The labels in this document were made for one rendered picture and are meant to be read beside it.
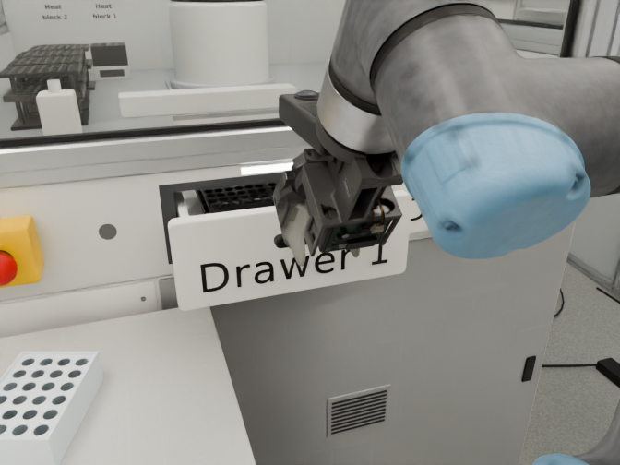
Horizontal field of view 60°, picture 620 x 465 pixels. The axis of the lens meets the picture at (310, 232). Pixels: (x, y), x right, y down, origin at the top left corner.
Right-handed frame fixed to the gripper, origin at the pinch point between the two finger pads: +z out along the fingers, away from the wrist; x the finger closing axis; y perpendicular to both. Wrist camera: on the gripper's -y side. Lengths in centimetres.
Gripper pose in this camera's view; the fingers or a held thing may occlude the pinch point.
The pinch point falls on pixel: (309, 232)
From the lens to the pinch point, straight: 57.8
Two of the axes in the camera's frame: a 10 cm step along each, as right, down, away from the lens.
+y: 2.6, 8.5, -4.6
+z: -1.8, 5.1, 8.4
